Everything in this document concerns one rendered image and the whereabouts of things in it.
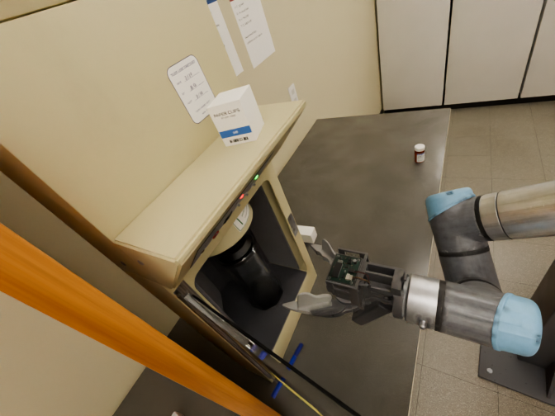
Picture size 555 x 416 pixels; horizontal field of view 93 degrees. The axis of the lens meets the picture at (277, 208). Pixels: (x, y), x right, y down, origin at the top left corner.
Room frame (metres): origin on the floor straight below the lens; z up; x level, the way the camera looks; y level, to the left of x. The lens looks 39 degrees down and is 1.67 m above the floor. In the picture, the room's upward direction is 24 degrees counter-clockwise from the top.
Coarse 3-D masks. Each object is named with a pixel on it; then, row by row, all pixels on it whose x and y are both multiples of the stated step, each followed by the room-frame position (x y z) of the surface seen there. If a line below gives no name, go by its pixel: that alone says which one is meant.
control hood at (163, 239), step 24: (264, 120) 0.41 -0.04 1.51; (288, 120) 0.37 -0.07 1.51; (216, 144) 0.39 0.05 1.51; (240, 144) 0.36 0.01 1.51; (264, 144) 0.33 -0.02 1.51; (192, 168) 0.35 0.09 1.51; (216, 168) 0.32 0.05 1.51; (240, 168) 0.29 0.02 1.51; (264, 168) 0.42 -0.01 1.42; (168, 192) 0.31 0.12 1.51; (192, 192) 0.29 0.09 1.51; (216, 192) 0.26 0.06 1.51; (240, 192) 0.28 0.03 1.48; (144, 216) 0.28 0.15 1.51; (168, 216) 0.26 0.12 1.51; (192, 216) 0.24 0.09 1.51; (216, 216) 0.23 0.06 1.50; (120, 240) 0.25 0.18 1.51; (144, 240) 0.24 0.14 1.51; (168, 240) 0.22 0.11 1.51; (192, 240) 0.20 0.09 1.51; (144, 264) 0.24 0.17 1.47; (168, 264) 0.20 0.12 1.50
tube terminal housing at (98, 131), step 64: (128, 0) 0.40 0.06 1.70; (192, 0) 0.48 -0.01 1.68; (0, 64) 0.29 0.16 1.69; (64, 64) 0.33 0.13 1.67; (128, 64) 0.37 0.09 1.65; (0, 128) 0.27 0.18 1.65; (64, 128) 0.30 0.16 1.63; (128, 128) 0.34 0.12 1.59; (192, 128) 0.40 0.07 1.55; (64, 192) 0.27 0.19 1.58; (128, 192) 0.30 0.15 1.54; (128, 256) 0.26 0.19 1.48; (192, 320) 0.30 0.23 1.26
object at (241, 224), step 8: (248, 208) 0.45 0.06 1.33; (240, 216) 0.42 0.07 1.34; (248, 216) 0.43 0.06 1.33; (240, 224) 0.41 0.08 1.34; (248, 224) 0.41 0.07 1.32; (232, 232) 0.39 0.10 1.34; (240, 232) 0.40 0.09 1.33; (224, 240) 0.38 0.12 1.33; (232, 240) 0.38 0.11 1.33; (216, 248) 0.38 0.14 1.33; (224, 248) 0.38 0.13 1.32
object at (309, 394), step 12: (192, 300) 0.23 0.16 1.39; (204, 312) 0.21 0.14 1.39; (216, 324) 0.19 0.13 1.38; (228, 324) 0.18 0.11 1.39; (228, 336) 0.21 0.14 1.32; (240, 336) 0.16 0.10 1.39; (240, 348) 0.23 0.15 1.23; (252, 348) 0.14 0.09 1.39; (264, 360) 0.12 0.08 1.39; (276, 372) 0.11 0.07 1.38; (288, 372) 0.10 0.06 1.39; (288, 384) 0.11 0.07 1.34; (300, 384) 0.09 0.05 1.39; (312, 396) 0.08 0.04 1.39; (324, 408) 0.07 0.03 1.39; (336, 408) 0.06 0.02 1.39
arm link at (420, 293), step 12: (420, 276) 0.20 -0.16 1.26; (408, 288) 0.19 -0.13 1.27; (420, 288) 0.18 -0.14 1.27; (432, 288) 0.17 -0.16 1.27; (408, 300) 0.17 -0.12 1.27; (420, 300) 0.16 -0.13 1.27; (432, 300) 0.16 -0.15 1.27; (408, 312) 0.16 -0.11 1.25; (420, 312) 0.15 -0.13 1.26; (432, 312) 0.15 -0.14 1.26; (420, 324) 0.15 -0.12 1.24; (432, 324) 0.14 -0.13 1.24
